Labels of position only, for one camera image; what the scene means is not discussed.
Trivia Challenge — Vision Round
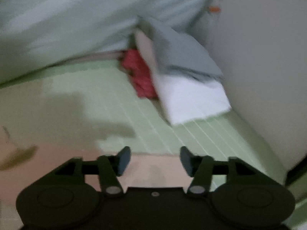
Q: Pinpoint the carrot print light blue duvet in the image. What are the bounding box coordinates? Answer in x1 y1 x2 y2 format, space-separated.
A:
0 0 222 85

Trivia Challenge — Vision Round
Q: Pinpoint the white bed board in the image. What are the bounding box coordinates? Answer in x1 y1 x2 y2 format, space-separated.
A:
208 0 307 187

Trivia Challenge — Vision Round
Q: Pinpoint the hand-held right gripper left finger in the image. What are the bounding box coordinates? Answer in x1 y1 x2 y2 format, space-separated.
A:
41 146 131 198

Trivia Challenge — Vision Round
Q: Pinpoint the folded white garment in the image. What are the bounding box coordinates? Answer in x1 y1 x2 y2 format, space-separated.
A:
134 30 232 126

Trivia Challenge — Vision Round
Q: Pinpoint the red cloth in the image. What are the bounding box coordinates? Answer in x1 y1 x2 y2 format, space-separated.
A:
119 48 158 99

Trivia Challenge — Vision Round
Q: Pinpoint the folded grey-blue garment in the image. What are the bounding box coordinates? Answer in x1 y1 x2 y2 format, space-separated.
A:
138 16 224 83

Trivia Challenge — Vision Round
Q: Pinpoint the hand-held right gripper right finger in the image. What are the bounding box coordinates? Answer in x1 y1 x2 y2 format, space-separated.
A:
180 146 274 197

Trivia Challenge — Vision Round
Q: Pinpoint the beige shirt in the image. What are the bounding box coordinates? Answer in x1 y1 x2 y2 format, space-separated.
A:
0 122 195 230

